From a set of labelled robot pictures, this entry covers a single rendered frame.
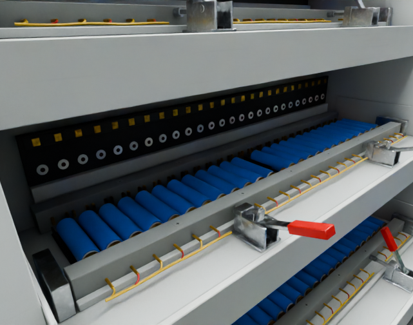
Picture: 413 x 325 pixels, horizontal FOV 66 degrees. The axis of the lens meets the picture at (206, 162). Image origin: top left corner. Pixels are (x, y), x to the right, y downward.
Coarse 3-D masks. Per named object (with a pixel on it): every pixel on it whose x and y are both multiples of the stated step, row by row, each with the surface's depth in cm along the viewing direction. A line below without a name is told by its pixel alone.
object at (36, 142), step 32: (224, 96) 45; (256, 96) 49; (288, 96) 55; (320, 96) 61; (64, 128) 32; (96, 128) 34; (128, 128) 37; (160, 128) 40; (192, 128) 43; (224, 128) 47; (32, 160) 31; (96, 160) 35
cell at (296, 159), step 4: (264, 148) 46; (268, 148) 46; (272, 148) 46; (268, 152) 45; (272, 152) 45; (276, 152) 45; (280, 152) 44; (284, 152) 44; (280, 156) 44; (284, 156) 43; (288, 156) 43; (292, 156) 43; (296, 156) 43; (292, 160) 42; (296, 160) 42; (300, 160) 42
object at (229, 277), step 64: (256, 128) 51; (64, 192) 34; (320, 192) 37; (384, 192) 42; (64, 256) 28; (192, 256) 27; (256, 256) 27; (64, 320) 22; (128, 320) 21; (192, 320) 23
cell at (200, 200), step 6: (174, 180) 37; (168, 186) 36; (174, 186) 36; (180, 186) 35; (186, 186) 35; (174, 192) 36; (180, 192) 35; (186, 192) 34; (192, 192) 34; (198, 192) 34; (186, 198) 34; (192, 198) 33; (198, 198) 33; (204, 198) 33; (198, 204) 32
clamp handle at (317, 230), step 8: (256, 216) 28; (264, 224) 28; (272, 224) 27; (280, 224) 26; (288, 224) 25; (296, 224) 25; (304, 224) 25; (312, 224) 24; (320, 224) 24; (328, 224) 23; (296, 232) 25; (304, 232) 24; (312, 232) 24; (320, 232) 23; (328, 232) 23
